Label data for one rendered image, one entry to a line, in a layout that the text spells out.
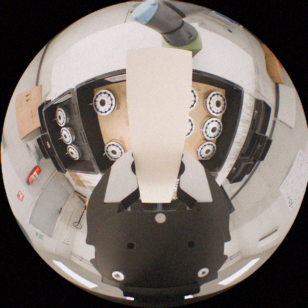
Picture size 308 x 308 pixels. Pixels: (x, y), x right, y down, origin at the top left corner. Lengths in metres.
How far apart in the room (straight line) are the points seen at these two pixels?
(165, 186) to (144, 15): 0.42
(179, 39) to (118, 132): 0.47
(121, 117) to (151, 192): 0.32
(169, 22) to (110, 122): 0.45
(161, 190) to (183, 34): 0.48
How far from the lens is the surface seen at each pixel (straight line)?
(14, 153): 2.90
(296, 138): 3.12
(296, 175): 3.12
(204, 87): 0.42
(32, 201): 3.16
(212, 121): 0.41
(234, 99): 0.43
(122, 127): 0.41
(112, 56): 0.61
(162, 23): 0.38
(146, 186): 0.15
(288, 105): 3.19
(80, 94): 0.40
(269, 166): 3.30
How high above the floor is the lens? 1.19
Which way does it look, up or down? 57 degrees down
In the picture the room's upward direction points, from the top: 180 degrees counter-clockwise
